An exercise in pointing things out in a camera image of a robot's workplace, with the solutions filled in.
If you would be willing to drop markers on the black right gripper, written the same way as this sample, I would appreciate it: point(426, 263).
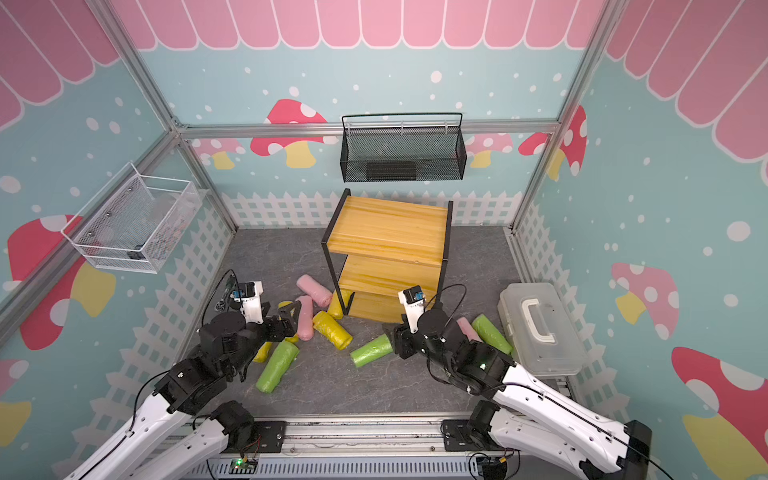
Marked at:
point(402, 338)

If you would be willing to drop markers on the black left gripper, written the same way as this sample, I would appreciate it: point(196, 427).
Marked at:
point(290, 327)

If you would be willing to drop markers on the green trash bag roll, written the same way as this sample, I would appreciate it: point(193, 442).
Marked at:
point(491, 335)
point(372, 351)
point(278, 364)

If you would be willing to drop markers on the pink trash bag roll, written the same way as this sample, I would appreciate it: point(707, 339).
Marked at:
point(467, 329)
point(305, 330)
point(320, 295)

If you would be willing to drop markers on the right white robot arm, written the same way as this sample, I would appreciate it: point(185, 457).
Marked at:
point(518, 411)

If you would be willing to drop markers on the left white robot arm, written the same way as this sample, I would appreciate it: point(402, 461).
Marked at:
point(168, 434)

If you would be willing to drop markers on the translucent plastic storage box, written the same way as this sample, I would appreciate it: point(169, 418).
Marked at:
point(544, 338)

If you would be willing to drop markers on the green circuit board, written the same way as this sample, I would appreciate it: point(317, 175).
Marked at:
point(242, 466)

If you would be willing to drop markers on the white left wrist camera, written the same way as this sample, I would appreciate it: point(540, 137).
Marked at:
point(247, 297)

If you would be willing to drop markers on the wooden three-tier shelf black frame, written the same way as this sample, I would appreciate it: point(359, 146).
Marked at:
point(374, 248)

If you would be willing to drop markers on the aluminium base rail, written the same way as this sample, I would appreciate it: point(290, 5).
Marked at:
point(401, 446)

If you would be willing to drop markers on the white wire mesh basket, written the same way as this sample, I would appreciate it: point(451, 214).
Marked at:
point(134, 222)

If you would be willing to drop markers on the black wire mesh basket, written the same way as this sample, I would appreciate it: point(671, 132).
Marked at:
point(403, 147)

